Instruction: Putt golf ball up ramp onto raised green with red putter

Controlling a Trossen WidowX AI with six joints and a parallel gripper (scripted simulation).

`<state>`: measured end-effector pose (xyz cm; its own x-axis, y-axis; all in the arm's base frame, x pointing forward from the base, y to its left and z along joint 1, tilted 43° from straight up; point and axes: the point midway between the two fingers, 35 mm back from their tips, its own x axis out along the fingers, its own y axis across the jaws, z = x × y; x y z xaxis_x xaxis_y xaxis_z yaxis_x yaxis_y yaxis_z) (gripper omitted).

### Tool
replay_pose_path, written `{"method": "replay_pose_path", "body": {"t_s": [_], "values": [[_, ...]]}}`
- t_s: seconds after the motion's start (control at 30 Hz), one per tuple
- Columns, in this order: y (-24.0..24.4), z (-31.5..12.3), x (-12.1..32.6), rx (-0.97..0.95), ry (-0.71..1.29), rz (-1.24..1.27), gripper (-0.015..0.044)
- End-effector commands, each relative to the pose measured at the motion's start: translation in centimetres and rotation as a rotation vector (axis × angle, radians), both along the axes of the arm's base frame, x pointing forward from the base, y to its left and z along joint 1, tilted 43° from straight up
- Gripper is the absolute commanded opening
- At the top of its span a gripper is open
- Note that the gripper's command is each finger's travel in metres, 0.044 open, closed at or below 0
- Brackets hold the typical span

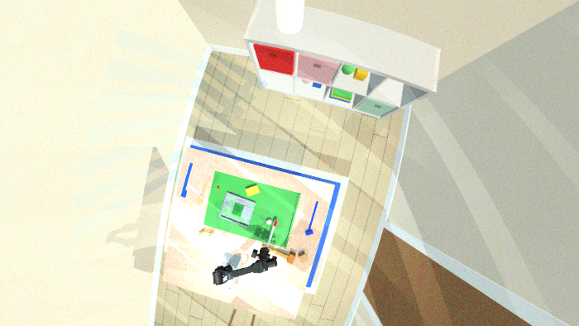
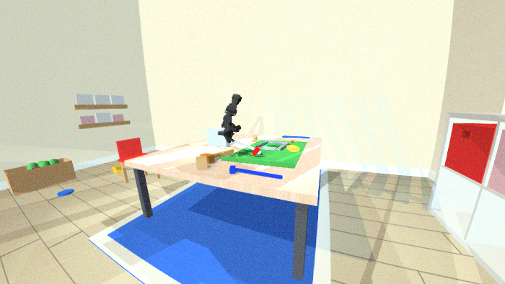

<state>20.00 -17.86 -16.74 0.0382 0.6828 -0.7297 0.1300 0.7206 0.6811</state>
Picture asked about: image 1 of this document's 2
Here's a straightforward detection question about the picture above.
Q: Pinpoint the tan cube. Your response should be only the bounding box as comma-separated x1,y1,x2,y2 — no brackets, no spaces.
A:
298,251,309,263

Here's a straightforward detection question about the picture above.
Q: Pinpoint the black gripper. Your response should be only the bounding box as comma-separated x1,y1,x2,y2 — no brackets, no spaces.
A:
251,249,277,260

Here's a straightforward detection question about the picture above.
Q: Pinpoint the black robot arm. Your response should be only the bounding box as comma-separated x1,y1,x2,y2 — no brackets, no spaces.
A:
213,247,277,285

